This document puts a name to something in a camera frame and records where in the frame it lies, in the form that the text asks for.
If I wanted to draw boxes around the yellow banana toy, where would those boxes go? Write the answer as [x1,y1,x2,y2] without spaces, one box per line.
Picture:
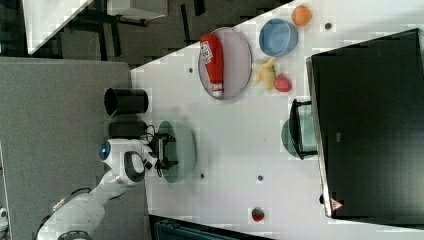
[252,57,276,90]

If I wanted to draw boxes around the black toaster oven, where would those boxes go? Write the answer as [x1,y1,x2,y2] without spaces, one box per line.
[289,28,424,229]

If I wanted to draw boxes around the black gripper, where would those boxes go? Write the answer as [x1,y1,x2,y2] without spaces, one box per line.
[146,133,178,169]

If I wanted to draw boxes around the grey round plate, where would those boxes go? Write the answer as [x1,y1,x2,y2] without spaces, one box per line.
[198,28,252,100]

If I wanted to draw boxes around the red ketchup bottle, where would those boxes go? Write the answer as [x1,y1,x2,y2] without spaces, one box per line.
[200,34,224,97]

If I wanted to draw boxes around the blue crate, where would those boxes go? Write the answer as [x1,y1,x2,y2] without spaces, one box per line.
[152,220,268,240]

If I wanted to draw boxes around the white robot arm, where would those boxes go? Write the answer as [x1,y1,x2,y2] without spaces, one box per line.
[34,133,176,240]

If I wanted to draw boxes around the green plastic strainer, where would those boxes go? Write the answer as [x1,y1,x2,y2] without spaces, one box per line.
[158,121,196,183]

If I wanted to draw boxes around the small red strawberry toy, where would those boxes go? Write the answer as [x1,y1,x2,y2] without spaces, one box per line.
[251,207,265,222]

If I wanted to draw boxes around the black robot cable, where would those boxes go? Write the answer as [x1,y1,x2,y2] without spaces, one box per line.
[143,124,164,178]

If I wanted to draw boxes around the blue bowl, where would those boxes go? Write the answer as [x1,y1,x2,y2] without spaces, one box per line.
[258,18,298,57]

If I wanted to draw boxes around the green cup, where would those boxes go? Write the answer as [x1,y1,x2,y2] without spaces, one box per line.
[281,115,317,157]

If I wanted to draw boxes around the orange fruit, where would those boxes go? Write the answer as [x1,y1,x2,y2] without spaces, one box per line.
[291,5,312,27]

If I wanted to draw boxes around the white side table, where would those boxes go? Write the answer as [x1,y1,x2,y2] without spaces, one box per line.
[21,0,94,55]

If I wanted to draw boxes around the black cylinder holder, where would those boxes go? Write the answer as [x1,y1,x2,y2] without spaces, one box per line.
[104,88,149,116]
[108,121,147,139]

